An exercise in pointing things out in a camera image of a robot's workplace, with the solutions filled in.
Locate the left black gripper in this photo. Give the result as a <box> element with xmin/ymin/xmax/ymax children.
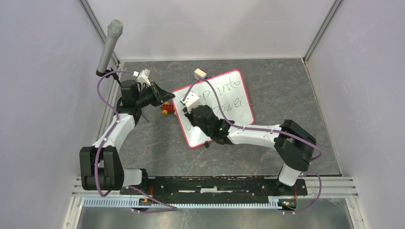
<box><xmin>136</xmin><ymin>81</ymin><xmax>175</xmax><ymax>108</ymax></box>

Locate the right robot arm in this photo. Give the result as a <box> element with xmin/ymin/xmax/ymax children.
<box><xmin>182</xmin><ymin>105</ymin><xmax>317</xmax><ymax>195</ymax></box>

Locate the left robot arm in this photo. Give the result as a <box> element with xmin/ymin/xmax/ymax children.
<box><xmin>79</xmin><ymin>80</ymin><xmax>175</xmax><ymax>192</ymax></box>

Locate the red toy block car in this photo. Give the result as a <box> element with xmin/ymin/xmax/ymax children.
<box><xmin>160</xmin><ymin>102</ymin><xmax>177</xmax><ymax>115</ymax></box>

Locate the red toy block boat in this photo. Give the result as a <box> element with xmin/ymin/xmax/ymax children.
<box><xmin>194</xmin><ymin>68</ymin><xmax>211</xmax><ymax>82</ymax></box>

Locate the grey microphone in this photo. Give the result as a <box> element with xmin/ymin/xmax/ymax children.
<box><xmin>96</xmin><ymin>19</ymin><xmax>124</xmax><ymax>77</ymax></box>

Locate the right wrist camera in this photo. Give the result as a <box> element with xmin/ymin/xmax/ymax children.
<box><xmin>181</xmin><ymin>91</ymin><xmax>202</xmax><ymax>113</ymax></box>

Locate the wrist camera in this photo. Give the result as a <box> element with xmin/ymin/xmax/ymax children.
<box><xmin>133</xmin><ymin>69</ymin><xmax>151</xmax><ymax>86</ymax></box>
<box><xmin>181</xmin><ymin>91</ymin><xmax>202</xmax><ymax>113</ymax></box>

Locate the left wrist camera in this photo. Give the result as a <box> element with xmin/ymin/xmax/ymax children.
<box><xmin>133</xmin><ymin>69</ymin><xmax>151</xmax><ymax>86</ymax></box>

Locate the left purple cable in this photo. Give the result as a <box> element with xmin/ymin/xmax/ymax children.
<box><xmin>95</xmin><ymin>71</ymin><xmax>134</xmax><ymax>198</ymax></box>

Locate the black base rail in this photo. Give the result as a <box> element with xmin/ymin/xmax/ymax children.
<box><xmin>114</xmin><ymin>171</ymin><xmax>308</xmax><ymax>212</ymax></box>

